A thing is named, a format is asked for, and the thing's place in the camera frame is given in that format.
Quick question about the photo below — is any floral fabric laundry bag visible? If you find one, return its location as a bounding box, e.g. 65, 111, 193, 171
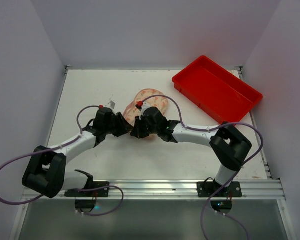
123, 88, 169, 127

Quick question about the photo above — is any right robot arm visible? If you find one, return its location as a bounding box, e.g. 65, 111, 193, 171
130, 106, 252, 190

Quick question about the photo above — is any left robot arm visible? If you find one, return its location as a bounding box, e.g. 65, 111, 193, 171
22, 107, 133, 199

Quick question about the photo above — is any red plastic tray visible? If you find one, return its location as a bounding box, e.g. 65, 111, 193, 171
172, 55, 263, 124

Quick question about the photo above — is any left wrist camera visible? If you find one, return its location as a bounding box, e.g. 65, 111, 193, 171
107, 100, 116, 110

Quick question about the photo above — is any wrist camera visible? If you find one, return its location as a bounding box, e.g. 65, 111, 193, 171
140, 104, 152, 115
107, 100, 116, 110

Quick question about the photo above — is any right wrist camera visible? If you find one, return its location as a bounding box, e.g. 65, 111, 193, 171
140, 104, 152, 115

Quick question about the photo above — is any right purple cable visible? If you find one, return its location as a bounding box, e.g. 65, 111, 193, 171
136, 94, 265, 240

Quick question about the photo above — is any purple cable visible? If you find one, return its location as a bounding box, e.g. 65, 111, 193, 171
0, 104, 125, 216
136, 94, 265, 240

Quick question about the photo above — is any aluminium front rail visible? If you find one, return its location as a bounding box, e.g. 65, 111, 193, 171
23, 178, 285, 201

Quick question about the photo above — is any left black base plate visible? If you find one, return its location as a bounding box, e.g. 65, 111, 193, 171
64, 181, 110, 198

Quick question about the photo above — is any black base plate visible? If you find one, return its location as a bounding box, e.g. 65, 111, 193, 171
196, 177, 243, 198
64, 181, 110, 198

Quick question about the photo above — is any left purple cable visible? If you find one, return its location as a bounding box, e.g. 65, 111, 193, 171
0, 104, 125, 216

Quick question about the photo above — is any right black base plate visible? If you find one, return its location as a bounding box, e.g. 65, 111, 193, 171
196, 177, 243, 198

